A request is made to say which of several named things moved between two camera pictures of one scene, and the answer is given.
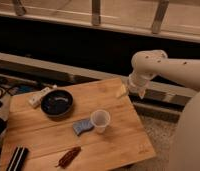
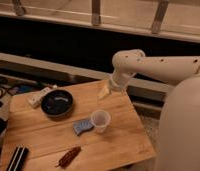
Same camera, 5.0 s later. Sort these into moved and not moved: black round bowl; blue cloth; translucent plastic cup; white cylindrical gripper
Moved: white cylindrical gripper
Not moved: blue cloth; translucent plastic cup; black round bowl
